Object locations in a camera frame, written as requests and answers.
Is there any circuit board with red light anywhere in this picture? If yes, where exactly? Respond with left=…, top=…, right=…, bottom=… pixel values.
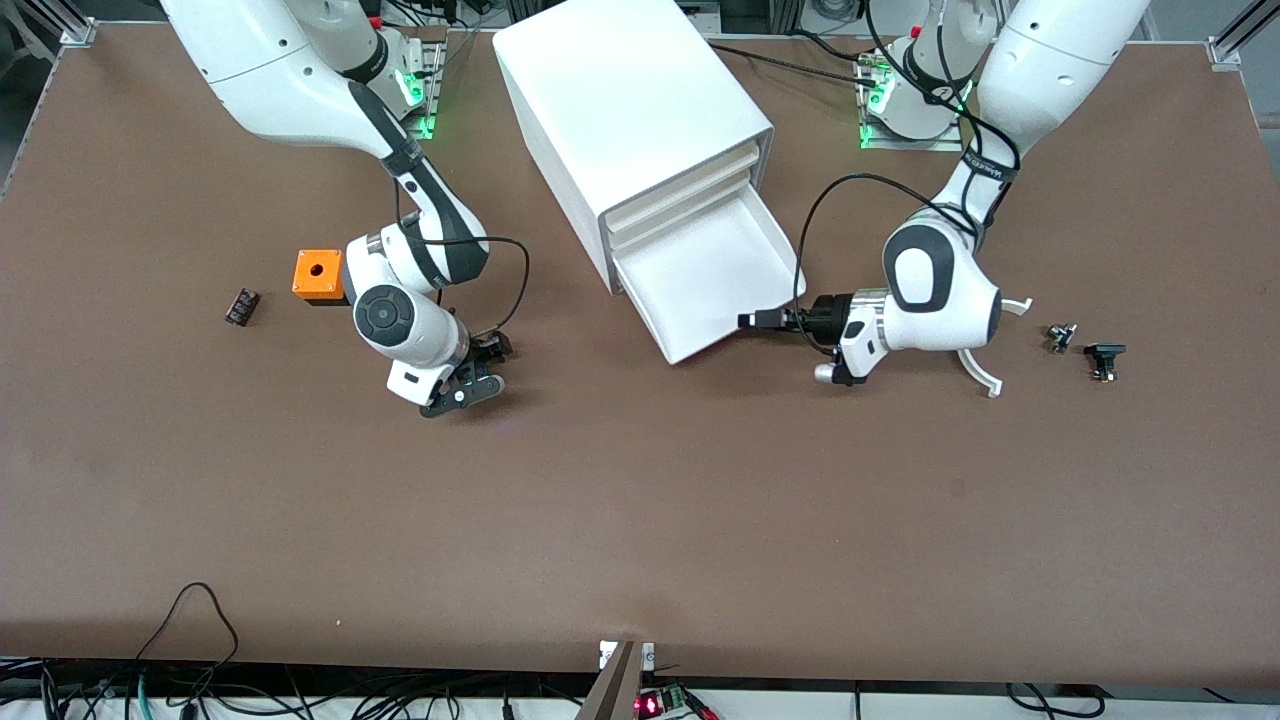
left=633, top=683, right=721, bottom=720

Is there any black curved cable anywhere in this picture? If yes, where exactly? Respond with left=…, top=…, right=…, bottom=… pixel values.
left=1005, top=683, right=1103, bottom=720

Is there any white plastic drawer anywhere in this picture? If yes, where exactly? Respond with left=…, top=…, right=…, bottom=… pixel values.
left=607, top=165, right=761, bottom=255
left=611, top=181, right=807, bottom=366
left=604, top=143, right=767, bottom=237

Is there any black flat-head switch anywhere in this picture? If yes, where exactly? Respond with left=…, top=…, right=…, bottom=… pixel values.
left=1084, top=342, right=1128, bottom=384

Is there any thin black looped cable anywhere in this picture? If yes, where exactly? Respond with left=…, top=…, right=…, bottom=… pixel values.
left=135, top=583, right=241, bottom=691

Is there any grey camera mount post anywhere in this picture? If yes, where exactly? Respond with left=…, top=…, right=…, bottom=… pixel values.
left=575, top=640, right=641, bottom=720

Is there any black cable on table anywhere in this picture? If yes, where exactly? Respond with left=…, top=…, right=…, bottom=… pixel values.
left=705, top=42, right=881, bottom=87

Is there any aluminium frame profile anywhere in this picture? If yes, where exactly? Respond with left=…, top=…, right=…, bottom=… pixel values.
left=1205, top=0, right=1266, bottom=67
left=30, top=0, right=98, bottom=47

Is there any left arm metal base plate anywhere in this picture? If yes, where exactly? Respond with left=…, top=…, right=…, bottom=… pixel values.
left=858, top=55, right=966, bottom=153

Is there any white half ring clamp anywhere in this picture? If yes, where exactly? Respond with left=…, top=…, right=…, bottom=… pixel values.
left=955, top=297, right=1034, bottom=399

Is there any orange box with black base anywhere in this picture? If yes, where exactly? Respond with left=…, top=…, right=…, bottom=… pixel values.
left=292, top=249, right=348, bottom=307

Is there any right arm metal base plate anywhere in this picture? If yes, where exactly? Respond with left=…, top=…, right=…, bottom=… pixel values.
left=395, top=40, right=443, bottom=141

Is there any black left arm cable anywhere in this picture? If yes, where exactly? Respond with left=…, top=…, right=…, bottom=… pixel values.
left=795, top=0, right=1022, bottom=353

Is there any white drawer cabinet housing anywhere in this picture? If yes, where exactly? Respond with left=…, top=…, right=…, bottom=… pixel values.
left=492, top=0, right=776, bottom=296

